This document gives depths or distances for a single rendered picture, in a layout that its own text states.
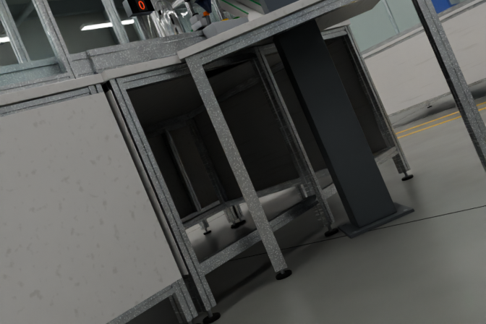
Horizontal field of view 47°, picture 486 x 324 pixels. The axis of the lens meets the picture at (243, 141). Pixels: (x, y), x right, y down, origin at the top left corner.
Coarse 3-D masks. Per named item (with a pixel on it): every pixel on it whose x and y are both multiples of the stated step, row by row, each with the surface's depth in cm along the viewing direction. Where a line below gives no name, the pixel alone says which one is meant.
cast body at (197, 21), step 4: (192, 16) 246; (196, 16) 244; (200, 16) 246; (192, 20) 246; (196, 20) 244; (200, 20) 243; (204, 20) 245; (192, 24) 246; (196, 24) 245; (200, 24) 243; (204, 24) 244; (192, 28) 247; (196, 28) 245
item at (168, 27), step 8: (168, 8) 344; (160, 16) 341; (168, 16) 339; (176, 16) 341; (160, 24) 342; (168, 24) 339; (176, 24) 340; (168, 32) 340; (176, 32) 339; (184, 32) 342
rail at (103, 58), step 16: (192, 32) 217; (96, 48) 185; (112, 48) 189; (128, 48) 193; (144, 48) 198; (160, 48) 203; (176, 48) 208; (96, 64) 183; (112, 64) 187; (128, 64) 192
